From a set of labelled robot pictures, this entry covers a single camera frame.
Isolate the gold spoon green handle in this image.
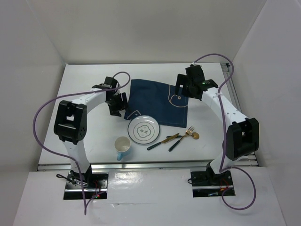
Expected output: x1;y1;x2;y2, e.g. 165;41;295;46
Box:
166;132;199;139

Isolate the aluminium front rail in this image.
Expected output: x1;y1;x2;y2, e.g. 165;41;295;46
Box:
37;155;258;171

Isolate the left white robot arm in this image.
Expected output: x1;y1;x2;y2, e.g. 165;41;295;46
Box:
54;77;128;188

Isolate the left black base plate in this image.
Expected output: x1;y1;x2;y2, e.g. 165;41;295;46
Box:
56;173;109;200

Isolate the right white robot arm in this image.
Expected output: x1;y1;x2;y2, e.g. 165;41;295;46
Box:
175;65;259;185

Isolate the white plate green rim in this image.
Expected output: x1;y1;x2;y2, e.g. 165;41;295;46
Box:
127;115;160;145

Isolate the gold knife green handle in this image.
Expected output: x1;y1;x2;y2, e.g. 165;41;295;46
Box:
147;133;179;151

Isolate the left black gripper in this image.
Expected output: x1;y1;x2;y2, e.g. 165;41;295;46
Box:
105;92;130;117

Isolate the blue white mug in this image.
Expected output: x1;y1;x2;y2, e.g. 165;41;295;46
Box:
114;137;131;161

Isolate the purple cable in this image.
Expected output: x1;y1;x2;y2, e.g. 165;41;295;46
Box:
191;53;256;210
32;71;131;216

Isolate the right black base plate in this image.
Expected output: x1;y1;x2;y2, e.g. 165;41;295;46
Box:
187;171;235;198

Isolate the gold fork green handle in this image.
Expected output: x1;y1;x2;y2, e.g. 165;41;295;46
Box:
168;126;194;152

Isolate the blue fish placemat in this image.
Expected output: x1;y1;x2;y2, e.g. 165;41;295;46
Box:
124;79;189;128

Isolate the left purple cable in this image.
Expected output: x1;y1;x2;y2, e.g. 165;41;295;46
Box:
32;71;131;216

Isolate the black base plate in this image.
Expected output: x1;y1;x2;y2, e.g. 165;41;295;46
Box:
56;173;109;200
187;171;235;198

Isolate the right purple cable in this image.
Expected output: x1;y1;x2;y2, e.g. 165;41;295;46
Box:
191;53;256;210

